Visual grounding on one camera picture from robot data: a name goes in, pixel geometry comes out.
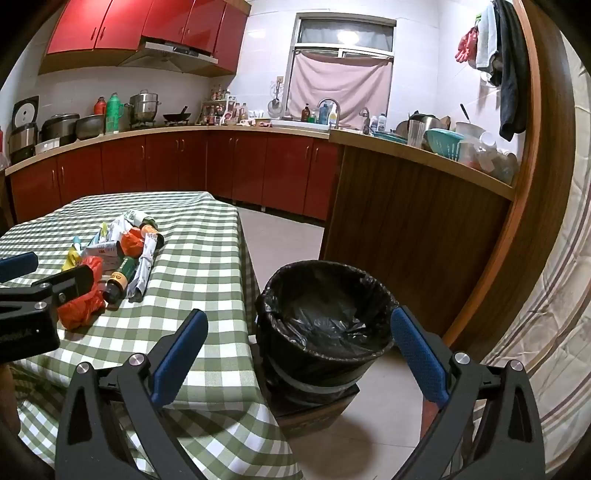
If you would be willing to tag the light blue wrapper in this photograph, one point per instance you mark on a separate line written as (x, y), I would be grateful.
(93, 239)

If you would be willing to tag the green checked tablecloth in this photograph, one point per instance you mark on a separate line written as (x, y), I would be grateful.
(198, 258)

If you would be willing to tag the steel basin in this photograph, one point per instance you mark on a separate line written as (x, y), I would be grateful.
(90, 127)

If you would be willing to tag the orange plastic bag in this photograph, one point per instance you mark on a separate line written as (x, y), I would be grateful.
(132, 241)
(85, 307)

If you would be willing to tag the brown glass bottle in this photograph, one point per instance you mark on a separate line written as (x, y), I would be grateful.
(306, 114)

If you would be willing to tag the red rubber gloves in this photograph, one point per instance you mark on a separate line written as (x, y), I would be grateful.
(467, 46)

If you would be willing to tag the group of plastic containers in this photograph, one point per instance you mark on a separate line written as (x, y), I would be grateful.
(489, 159)

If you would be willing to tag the small chrome faucet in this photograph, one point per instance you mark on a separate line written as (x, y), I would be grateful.
(366, 117)

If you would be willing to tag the white plastic bottle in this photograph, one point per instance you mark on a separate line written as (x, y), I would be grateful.
(382, 123)

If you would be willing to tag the black cooking pot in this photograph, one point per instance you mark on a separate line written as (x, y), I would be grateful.
(60, 129)

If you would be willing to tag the black wok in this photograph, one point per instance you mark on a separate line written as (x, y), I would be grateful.
(176, 117)

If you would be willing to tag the striped beige curtain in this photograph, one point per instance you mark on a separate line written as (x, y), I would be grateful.
(545, 323)

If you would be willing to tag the hanging dark clothes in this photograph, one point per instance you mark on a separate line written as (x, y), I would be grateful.
(512, 69)

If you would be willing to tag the steel steamer pot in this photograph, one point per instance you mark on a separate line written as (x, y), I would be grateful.
(144, 108)

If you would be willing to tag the group of seasoning bottles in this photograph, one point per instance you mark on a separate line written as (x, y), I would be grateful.
(224, 110)

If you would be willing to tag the hanging white cloth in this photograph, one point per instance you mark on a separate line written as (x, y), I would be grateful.
(485, 39)

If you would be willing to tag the wooden door frame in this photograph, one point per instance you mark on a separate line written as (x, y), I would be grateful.
(540, 161)

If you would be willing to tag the black bin with liner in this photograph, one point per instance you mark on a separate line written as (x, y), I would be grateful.
(323, 323)

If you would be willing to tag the steel kettle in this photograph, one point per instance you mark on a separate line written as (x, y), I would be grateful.
(427, 122)

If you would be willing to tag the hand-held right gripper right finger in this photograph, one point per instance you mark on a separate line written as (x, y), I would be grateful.
(420, 357)

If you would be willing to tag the red thermos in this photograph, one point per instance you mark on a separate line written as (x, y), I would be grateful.
(100, 106)

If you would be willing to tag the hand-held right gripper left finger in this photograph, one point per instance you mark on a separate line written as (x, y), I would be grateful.
(178, 357)

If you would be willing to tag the red base cabinets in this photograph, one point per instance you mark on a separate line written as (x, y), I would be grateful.
(184, 161)

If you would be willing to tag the clear drinking glass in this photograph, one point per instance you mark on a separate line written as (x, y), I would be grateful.
(415, 134)

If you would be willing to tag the tall chrome faucet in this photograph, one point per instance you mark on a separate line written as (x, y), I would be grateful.
(337, 110)

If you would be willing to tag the pink curtain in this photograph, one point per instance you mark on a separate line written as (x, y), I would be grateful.
(339, 85)

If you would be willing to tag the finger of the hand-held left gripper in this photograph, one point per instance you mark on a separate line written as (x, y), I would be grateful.
(69, 282)
(18, 266)

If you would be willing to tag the wooden bar counter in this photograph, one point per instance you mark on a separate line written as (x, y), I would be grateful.
(406, 221)

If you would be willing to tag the red wall cabinets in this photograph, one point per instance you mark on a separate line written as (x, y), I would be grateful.
(115, 23)

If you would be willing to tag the teal plastic basket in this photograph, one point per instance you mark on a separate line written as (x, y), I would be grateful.
(443, 145)

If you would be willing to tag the white flat container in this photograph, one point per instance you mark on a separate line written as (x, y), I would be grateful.
(47, 146)

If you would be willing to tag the blue detergent bottle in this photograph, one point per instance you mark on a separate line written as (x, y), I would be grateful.
(323, 114)

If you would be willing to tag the range hood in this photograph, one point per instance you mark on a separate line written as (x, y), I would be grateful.
(171, 57)

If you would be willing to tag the silver rice cooker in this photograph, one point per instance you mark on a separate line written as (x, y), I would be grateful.
(23, 129)

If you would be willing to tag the brown bottle tan label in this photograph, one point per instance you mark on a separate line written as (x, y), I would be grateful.
(148, 226)

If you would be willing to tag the green thermos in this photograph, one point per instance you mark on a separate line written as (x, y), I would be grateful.
(113, 113)

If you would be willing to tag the window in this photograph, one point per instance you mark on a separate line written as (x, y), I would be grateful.
(346, 34)

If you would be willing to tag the yellow wrapper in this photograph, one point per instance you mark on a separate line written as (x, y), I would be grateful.
(71, 259)

